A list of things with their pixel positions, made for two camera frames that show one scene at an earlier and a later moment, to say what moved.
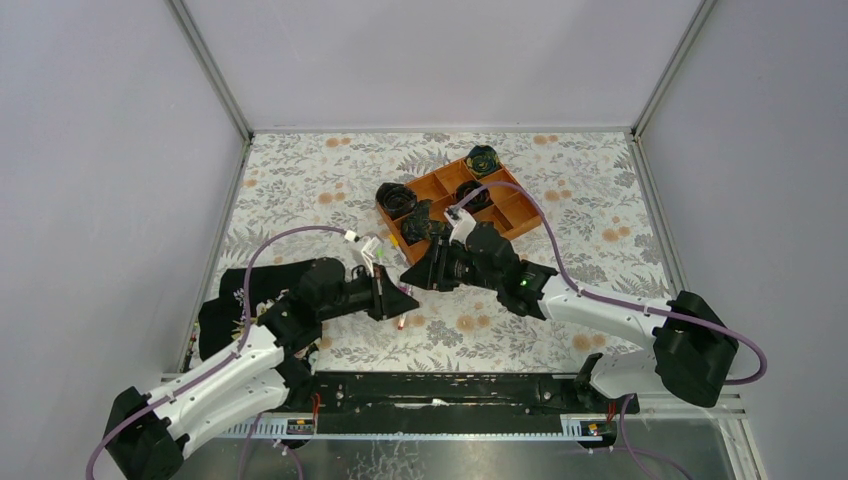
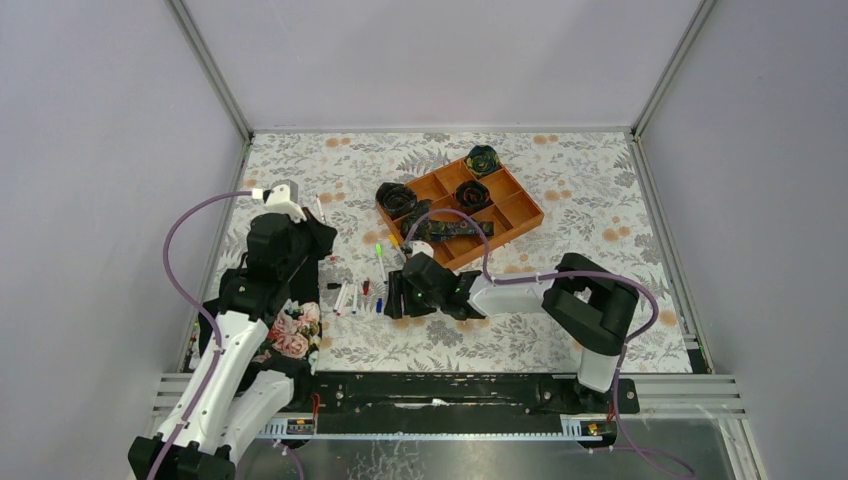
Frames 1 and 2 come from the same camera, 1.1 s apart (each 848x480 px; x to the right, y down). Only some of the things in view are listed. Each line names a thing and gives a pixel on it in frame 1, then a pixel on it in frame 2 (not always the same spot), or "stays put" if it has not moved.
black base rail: x=453 y=403 stays put
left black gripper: x=380 y=292 → x=318 y=237
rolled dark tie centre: x=483 y=199 stays put
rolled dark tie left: x=396 y=199 stays put
